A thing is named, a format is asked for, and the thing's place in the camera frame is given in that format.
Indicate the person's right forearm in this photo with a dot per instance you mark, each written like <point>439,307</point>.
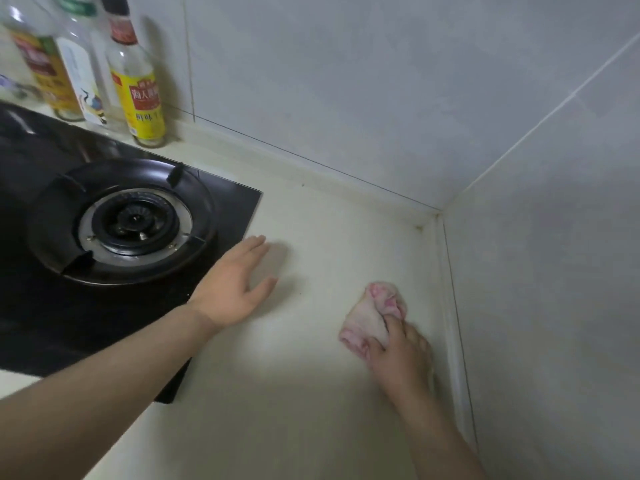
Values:
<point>440,444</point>

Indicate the black glass gas stove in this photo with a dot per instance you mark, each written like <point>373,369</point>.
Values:
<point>230,204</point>

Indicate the person's left hand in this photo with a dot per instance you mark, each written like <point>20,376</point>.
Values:
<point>230,294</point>

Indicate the white cap green band bottle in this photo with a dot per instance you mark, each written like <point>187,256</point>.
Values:
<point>85,84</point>

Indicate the black cap yellow label bottle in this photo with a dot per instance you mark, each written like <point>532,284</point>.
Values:
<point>45,69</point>

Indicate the person's left forearm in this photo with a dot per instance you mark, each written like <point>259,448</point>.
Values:
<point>90,399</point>

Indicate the black round stove burner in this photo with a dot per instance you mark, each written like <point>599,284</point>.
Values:
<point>130,224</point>

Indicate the person's right hand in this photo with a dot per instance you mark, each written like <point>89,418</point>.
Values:
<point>405,369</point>

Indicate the yellow label vinegar bottle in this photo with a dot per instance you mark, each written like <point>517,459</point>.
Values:
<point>142,104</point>

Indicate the pink dish cloth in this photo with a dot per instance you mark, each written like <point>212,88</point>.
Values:
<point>365,314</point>

